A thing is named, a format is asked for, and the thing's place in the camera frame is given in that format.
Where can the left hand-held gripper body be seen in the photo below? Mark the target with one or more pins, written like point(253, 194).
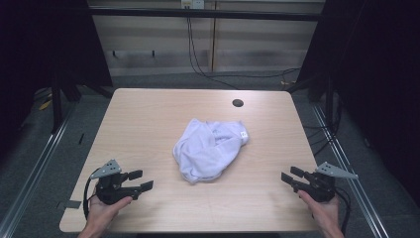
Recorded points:
point(109, 191)

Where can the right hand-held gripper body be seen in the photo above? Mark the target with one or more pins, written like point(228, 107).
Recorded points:
point(320, 188)

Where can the white printed towel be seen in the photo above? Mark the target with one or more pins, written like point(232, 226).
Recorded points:
point(204, 152)

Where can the small black floor item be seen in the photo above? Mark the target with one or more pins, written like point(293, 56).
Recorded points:
point(81, 138)

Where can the black curtain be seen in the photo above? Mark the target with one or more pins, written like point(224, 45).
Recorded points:
point(39, 43)
point(379, 82)

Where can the white wall socket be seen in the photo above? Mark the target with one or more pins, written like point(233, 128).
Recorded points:
point(193, 3)

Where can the yellow floor item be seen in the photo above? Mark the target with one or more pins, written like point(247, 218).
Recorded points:
point(45, 105)

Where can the person's left hand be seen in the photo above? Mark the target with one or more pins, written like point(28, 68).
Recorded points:
point(102, 213)

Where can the person's right hand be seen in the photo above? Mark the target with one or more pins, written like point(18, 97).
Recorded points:
point(325, 214)

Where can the black horizontal metal bar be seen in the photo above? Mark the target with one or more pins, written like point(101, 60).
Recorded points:
point(198, 13)

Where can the grey tape strip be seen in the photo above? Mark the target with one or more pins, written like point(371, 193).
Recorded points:
point(72, 204)

